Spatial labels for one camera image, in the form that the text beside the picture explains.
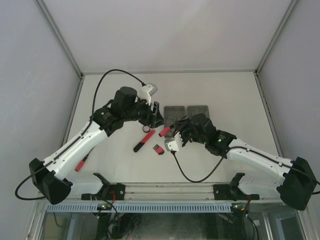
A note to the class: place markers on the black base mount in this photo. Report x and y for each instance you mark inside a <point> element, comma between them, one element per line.
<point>223,192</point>
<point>110,192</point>

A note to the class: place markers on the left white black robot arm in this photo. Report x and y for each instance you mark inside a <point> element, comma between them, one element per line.
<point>50,174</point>

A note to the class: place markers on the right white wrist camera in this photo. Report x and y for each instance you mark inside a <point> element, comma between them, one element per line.
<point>174,144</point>

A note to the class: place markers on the grey plastic tool case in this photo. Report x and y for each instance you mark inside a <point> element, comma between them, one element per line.
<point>176,113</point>

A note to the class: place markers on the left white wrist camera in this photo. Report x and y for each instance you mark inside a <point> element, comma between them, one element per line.
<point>146,92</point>

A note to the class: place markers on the black tape roll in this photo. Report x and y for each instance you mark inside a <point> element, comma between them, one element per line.
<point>146,129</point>

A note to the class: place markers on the blue slotted cable duct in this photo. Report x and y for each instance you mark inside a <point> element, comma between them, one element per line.
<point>121,207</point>

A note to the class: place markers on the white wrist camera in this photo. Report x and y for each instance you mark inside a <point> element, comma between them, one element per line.
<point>174,144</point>
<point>146,92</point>

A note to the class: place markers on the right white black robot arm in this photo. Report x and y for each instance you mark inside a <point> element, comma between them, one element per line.
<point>291,181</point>

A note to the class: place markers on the red black utility knife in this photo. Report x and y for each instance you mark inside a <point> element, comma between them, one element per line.
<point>143,141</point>

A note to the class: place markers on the red hex key set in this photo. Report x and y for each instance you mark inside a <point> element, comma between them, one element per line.
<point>158,149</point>

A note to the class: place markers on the short red black screwdriver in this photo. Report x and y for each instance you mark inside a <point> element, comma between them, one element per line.
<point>166,130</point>

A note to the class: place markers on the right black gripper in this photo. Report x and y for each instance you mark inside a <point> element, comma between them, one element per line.
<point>180,126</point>

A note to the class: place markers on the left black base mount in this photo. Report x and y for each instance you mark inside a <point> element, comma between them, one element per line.
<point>110,192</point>

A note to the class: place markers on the aluminium front rail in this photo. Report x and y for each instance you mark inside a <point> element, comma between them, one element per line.
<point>140,192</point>

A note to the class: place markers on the long red black screwdriver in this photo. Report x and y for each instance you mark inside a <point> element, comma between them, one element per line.
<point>82,162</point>

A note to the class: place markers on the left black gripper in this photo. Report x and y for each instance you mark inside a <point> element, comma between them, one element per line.
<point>152,119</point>

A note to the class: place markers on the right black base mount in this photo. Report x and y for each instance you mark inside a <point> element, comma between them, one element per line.
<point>223,192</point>

